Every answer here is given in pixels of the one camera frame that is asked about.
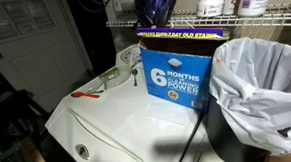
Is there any clear green-zip plastic bag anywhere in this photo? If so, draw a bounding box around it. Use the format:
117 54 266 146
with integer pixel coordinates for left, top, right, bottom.
84 65 135 95

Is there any blue orange detergent box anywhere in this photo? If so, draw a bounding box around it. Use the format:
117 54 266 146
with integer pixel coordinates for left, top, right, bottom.
136 24 235 117

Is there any white wall switch plate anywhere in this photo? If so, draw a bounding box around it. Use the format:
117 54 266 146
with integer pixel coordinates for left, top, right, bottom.
111 0 123 13

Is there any black cart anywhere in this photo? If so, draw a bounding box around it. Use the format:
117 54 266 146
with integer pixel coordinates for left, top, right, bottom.
0 87 54 162

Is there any white panel door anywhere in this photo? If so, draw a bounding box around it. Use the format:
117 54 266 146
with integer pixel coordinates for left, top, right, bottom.
0 0 98 117

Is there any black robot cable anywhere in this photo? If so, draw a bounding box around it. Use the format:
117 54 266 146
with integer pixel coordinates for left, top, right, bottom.
75 0 116 15

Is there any black trash bin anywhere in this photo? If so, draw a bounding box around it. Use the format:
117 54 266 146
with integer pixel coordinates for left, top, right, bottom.
203 93 269 162

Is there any large white purple-label jar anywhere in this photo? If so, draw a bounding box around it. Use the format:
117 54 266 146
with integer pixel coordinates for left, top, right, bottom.
235 0 276 19

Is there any white wire shelf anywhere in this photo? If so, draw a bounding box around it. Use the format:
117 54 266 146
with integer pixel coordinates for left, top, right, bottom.
105 0 291 37

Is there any white jar purple lid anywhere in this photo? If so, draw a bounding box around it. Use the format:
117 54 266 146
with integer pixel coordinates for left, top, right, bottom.
195 0 226 18

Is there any orange plastic spoon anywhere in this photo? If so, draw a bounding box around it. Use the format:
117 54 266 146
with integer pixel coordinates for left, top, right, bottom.
70 89 101 101

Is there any metal spoon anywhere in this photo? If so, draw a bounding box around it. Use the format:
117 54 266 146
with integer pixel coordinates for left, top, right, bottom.
131 67 141 88

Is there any trash can with white bag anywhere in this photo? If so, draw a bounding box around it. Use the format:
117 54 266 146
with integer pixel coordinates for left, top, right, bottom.
205 34 291 161

